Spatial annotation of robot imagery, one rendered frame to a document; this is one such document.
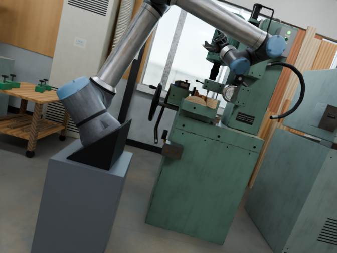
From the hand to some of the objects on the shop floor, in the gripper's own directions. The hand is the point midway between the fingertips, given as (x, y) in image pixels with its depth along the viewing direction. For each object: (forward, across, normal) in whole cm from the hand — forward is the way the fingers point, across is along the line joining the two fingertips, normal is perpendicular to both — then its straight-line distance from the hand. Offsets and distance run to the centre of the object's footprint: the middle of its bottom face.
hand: (213, 39), depth 131 cm
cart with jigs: (+48, +194, +36) cm, 204 cm away
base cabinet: (-61, +73, +92) cm, 132 cm away
